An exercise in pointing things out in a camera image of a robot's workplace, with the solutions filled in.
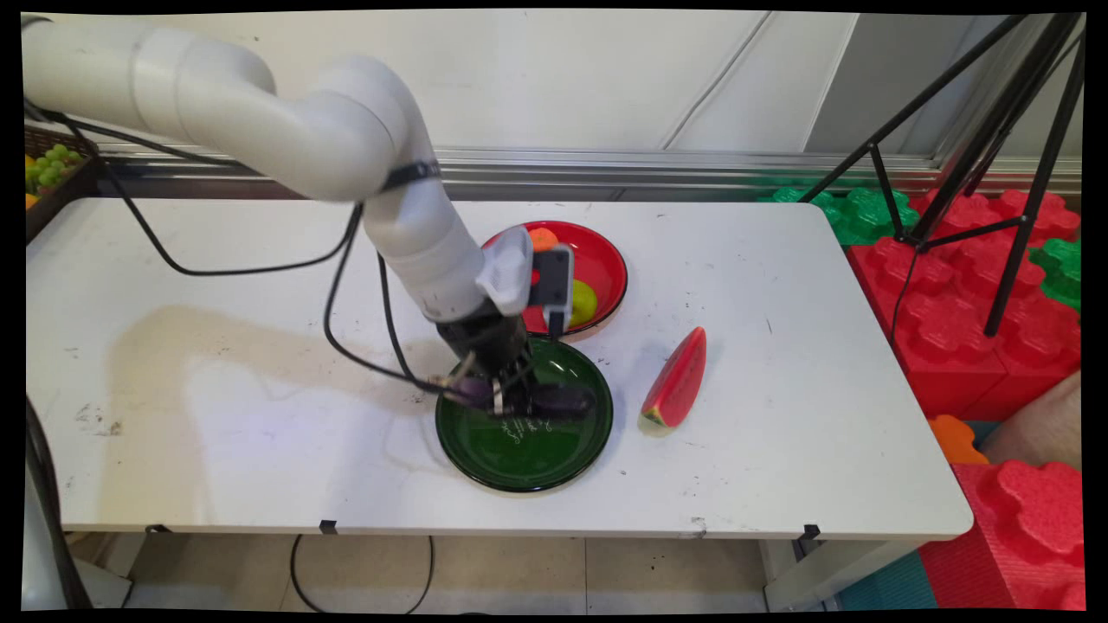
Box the looped black gripper cable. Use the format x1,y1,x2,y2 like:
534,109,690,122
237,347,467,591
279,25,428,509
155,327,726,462
323,202,453,394

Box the aluminium wall rail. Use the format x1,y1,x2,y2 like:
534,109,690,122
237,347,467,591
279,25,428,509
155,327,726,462
85,142,1083,198

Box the orange foam piece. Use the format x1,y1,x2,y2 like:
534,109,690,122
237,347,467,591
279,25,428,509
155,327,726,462
927,414,990,466

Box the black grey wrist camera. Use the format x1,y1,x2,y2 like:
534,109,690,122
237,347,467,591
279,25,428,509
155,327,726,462
529,244,576,340

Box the large red foam block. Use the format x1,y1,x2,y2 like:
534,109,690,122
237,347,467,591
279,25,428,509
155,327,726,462
847,189,1083,422

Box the toy watermelon slice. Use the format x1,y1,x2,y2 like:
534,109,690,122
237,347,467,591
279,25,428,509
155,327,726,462
639,325,708,430

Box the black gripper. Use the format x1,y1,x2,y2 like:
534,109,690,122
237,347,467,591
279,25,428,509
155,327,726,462
435,313,539,418

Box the white table leg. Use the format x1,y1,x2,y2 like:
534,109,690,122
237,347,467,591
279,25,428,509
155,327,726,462
761,536,920,612

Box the thin black camera cable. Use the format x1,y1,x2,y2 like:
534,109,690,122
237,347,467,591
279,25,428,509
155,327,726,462
376,250,418,383

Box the beige fabric object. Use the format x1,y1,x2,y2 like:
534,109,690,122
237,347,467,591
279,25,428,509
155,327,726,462
982,371,1083,471

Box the long black arm cable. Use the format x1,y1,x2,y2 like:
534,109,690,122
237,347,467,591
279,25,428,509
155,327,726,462
26,104,365,279

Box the teal floor mat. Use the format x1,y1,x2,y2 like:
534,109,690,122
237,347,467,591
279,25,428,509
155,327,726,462
834,552,941,612

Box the black floor cable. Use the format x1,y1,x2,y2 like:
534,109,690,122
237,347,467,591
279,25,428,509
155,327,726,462
289,534,435,614

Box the green toy grapes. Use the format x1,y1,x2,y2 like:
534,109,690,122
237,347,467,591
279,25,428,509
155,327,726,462
25,143,84,195

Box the black tripod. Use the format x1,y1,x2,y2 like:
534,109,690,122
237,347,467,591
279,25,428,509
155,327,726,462
799,12,1087,338

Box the small green foam block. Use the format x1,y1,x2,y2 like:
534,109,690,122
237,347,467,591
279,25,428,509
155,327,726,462
1028,237,1083,313

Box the green round plate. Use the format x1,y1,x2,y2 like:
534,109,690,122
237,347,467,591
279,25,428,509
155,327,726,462
435,337,615,494

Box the dark wicker basket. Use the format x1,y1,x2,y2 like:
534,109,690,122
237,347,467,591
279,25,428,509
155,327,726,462
24,125,100,244

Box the black cable strap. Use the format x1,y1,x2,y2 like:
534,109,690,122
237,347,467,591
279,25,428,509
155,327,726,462
379,159,442,195

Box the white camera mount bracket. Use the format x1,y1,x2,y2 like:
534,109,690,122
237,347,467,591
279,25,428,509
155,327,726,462
475,226,536,318

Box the red round plate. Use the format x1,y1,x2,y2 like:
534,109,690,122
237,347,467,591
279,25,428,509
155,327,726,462
481,220,629,339

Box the purple toy eggplant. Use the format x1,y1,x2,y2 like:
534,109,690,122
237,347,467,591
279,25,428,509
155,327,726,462
448,376,597,423

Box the green toy apple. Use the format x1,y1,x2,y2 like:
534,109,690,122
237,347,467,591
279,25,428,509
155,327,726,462
570,279,599,329

